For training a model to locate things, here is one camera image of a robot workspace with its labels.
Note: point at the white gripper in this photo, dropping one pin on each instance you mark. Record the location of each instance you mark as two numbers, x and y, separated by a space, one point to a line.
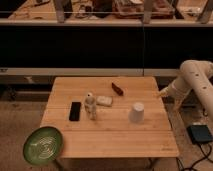
168 91

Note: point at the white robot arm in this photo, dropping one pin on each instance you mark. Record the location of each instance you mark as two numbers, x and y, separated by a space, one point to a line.
194 75

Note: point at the green ceramic bowl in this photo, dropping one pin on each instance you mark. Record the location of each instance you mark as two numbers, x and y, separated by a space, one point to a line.
43 146

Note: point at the black power box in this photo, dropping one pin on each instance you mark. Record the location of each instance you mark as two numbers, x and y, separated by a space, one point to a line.
199 134

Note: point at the wooden folding table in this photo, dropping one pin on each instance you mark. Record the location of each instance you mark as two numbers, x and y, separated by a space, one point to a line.
112 134

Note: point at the white soap bar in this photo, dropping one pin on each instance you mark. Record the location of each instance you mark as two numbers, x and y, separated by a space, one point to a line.
104 101

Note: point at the white astronaut figurine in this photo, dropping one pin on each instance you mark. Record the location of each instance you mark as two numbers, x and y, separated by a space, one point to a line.
90 106

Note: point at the black smartphone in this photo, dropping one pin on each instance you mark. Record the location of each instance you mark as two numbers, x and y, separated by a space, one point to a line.
75 111

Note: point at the long background workbench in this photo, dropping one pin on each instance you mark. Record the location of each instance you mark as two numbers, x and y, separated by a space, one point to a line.
133 13

